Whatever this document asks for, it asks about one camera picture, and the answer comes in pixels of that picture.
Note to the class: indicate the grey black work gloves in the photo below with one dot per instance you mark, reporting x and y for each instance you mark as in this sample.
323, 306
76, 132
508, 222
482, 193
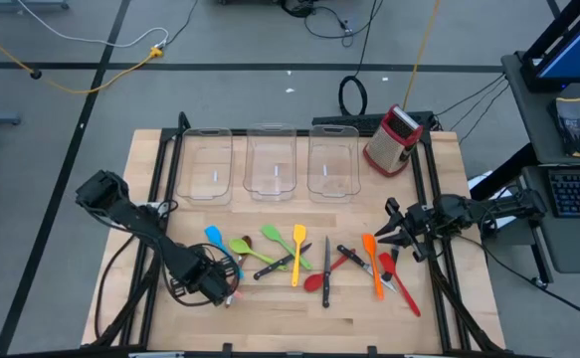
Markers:
570, 124

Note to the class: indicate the pink silicone spatula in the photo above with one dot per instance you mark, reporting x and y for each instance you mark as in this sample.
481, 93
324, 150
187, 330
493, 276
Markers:
239, 294

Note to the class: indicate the black floor puck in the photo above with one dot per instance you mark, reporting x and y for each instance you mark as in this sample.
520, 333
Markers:
35, 74

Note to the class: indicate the black floor device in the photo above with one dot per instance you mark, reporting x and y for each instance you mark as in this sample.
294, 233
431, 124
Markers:
297, 7

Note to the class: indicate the green silicone spatula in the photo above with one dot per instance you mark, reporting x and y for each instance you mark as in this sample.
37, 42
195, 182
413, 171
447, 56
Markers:
270, 232

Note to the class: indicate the green silicone spoon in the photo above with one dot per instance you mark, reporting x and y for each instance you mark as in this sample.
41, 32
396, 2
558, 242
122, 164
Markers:
238, 246

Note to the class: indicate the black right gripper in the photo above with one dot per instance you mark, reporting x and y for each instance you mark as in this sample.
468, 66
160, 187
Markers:
419, 221

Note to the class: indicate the clear plastic bin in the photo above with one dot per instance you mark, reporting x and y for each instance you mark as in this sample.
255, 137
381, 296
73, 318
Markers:
334, 149
269, 149
205, 149

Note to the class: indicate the yellow silicone spatula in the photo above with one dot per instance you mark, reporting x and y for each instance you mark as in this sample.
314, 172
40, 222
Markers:
299, 233

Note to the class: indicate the black metal table frame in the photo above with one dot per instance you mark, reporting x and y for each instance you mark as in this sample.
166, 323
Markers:
302, 132

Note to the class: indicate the orange silicone spatula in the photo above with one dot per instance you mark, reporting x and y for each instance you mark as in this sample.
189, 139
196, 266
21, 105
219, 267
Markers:
369, 243

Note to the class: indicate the grey desk cart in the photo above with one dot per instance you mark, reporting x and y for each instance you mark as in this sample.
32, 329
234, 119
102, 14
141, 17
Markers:
533, 124

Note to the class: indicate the red silicone spatula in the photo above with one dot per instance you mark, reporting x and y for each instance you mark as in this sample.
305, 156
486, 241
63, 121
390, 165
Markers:
387, 262

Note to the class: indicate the red steel box grater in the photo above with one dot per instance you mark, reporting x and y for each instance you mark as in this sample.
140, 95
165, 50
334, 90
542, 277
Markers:
386, 149

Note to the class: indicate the black computer monitor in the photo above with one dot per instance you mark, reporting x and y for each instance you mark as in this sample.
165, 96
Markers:
578, 50

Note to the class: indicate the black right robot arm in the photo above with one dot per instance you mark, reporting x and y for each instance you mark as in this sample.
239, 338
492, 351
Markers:
498, 206

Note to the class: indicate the white box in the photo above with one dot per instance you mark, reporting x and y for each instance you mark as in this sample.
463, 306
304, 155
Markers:
478, 179

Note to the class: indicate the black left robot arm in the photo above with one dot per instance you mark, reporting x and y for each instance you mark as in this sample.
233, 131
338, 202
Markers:
135, 219

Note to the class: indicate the blue silicone spatula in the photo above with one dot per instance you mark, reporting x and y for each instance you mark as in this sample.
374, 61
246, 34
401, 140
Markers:
213, 233

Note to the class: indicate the black knife with dark blade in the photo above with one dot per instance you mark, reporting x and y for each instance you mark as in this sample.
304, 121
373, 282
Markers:
268, 271

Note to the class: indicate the red silicone spoon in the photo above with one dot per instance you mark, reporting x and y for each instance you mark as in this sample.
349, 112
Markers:
313, 283

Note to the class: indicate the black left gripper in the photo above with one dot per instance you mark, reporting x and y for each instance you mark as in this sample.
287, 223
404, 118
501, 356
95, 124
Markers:
210, 283

